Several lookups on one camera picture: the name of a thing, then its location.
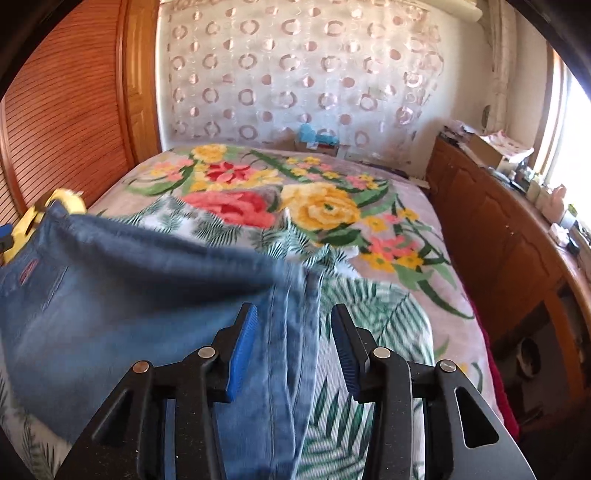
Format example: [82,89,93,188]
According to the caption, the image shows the yellow plush toy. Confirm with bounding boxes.
[0,188,88,266]

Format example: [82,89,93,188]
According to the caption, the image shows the wooden slatted wardrobe door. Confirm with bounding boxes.
[0,0,162,227]

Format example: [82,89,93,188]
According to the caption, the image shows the wooden side cabinet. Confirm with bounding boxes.
[425,136,591,416]

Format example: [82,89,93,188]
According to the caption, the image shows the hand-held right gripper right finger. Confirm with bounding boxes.
[330,304,539,480]

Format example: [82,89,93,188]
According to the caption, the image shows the red cloth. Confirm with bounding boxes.
[468,295,520,439]

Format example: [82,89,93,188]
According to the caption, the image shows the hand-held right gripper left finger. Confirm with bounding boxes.
[55,302,259,480]

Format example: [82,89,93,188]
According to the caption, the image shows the blue denim pants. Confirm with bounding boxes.
[0,200,324,480]

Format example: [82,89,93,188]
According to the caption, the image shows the white curtain with pink circles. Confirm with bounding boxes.
[157,0,502,181]

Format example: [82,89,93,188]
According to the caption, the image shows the floral printed blanket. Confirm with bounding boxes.
[0,143,506,480]

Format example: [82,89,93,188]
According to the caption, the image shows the window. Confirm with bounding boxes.
[545,46,591,199]

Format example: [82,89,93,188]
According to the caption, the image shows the blue toy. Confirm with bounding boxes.
[298,124,338,148]

